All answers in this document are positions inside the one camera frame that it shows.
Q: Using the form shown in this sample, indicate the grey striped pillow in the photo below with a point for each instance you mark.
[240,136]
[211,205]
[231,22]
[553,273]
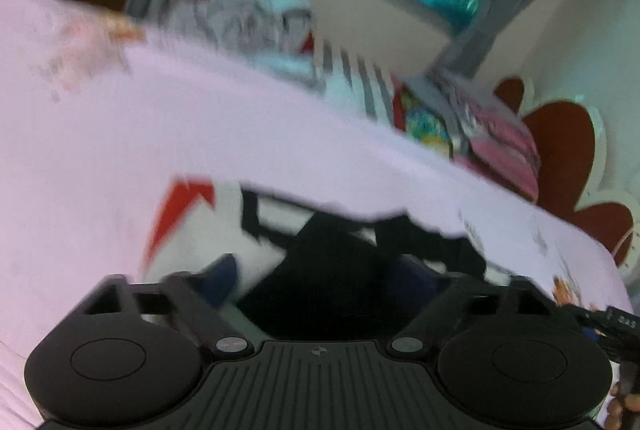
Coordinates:
[360,80]

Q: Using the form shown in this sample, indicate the stack of folded pink clothes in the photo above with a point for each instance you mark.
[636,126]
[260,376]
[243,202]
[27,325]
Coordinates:
[495,135]

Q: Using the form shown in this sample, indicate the teal cloth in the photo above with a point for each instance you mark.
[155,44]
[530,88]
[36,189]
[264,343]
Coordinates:
[440,0]

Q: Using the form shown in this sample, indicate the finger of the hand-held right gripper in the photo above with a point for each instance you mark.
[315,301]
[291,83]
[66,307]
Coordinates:
[582,312]

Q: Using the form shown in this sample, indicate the pile of grey clothes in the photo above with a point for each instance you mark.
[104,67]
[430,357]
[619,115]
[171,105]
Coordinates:
[240,25]

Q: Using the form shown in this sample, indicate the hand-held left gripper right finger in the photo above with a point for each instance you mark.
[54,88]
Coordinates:
[410,280]

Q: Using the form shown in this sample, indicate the striped knit sweater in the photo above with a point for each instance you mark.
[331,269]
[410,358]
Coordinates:
[200,230]

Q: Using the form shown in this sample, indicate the red and white scalloped headboard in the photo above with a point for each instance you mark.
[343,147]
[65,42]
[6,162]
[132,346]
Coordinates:
[565,150]

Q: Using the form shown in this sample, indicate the bed with pink floral sheet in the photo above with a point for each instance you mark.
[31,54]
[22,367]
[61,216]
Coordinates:
[150,135]

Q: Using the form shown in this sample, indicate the colourful floral cushion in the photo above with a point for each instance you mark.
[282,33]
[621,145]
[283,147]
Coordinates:
[422,125]

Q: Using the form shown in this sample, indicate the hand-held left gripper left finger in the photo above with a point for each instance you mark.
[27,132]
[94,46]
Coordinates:
[222,280]

